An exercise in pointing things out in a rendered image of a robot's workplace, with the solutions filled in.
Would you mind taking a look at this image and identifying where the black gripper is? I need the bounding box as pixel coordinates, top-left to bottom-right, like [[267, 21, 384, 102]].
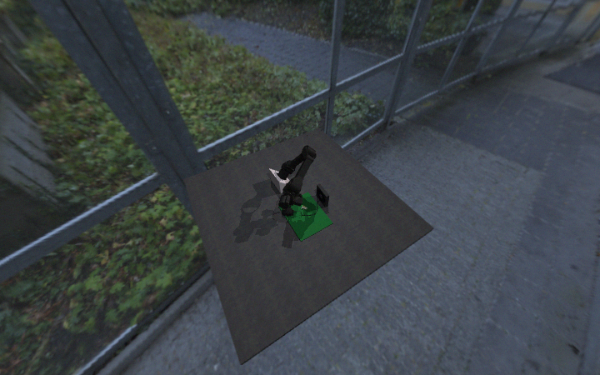
[[282, 198, 293, 216]]

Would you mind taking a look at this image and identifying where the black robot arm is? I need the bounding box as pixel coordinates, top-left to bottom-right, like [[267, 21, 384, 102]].
[[277, 145, 317, 209]]

